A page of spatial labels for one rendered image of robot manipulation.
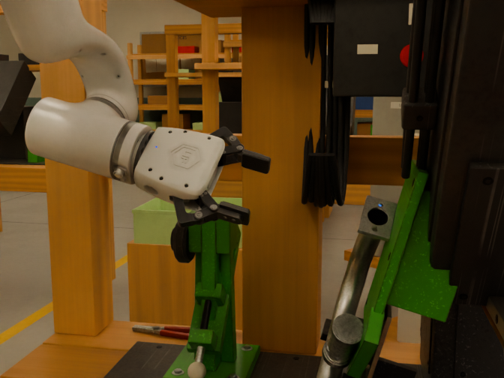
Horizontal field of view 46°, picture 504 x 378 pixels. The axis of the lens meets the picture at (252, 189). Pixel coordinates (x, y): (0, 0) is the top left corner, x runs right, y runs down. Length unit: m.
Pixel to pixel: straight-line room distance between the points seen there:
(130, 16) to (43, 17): 11.01
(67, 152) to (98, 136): 0.05
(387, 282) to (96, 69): 0.49
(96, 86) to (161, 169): 0.18
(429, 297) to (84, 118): 0.49
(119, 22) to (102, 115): 11.01
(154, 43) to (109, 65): 10.65
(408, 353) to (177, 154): 0.61
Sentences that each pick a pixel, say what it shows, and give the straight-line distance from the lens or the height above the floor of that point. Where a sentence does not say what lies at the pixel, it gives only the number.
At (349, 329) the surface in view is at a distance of 0.72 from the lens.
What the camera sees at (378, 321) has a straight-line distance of 0.71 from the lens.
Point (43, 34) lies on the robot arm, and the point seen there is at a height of 1.42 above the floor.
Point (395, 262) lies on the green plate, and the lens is 0.69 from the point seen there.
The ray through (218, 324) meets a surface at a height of 1.00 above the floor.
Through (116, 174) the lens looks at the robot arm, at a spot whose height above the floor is 1.25.
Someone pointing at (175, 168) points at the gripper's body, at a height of 1.26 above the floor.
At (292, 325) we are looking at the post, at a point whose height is 0.93.
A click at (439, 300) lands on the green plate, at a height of 1.12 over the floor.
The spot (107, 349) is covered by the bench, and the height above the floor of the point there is 0.88.
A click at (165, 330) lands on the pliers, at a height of 0.89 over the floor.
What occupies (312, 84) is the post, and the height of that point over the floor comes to 1.37.
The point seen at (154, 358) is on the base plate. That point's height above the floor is 0.90.
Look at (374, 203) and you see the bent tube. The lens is 0.78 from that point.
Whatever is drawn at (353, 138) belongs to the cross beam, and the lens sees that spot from 1.13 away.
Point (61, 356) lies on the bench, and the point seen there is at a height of 0.88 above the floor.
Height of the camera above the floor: 1.36
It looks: 9 degrees down
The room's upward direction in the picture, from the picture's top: straight up
